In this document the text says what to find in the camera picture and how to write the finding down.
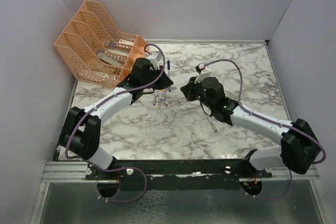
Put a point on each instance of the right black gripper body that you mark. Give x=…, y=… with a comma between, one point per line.
x=195, y=89

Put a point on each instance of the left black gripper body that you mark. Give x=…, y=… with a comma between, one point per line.
x=159, y=84

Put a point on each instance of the white pen red end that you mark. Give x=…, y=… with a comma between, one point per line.
x=155, y=97

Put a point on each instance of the white pen purple end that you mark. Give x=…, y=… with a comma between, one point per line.
x=165, y=98

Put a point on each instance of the white pen yellow end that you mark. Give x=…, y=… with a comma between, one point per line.
x=159, y=98

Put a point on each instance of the white pen green end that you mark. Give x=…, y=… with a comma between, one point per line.
x=213, y=126

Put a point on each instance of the white pen blue end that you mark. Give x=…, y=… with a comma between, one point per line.
x=168, y=74

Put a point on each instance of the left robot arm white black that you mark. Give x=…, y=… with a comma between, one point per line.
x=80, y=133

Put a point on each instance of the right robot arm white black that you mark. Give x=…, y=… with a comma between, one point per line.
x=297, y=148

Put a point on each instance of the white card in organizer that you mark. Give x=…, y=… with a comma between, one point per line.
x=126, y=42

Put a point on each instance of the grey stapler in organizer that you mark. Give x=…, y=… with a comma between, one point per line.
x=108, y=60

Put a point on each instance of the orange mesh file organizer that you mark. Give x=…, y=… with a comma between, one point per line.
x=95, y=50

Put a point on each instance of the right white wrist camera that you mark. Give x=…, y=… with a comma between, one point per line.
x=203, y=71

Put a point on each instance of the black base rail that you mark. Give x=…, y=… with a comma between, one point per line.
x=177, y=174

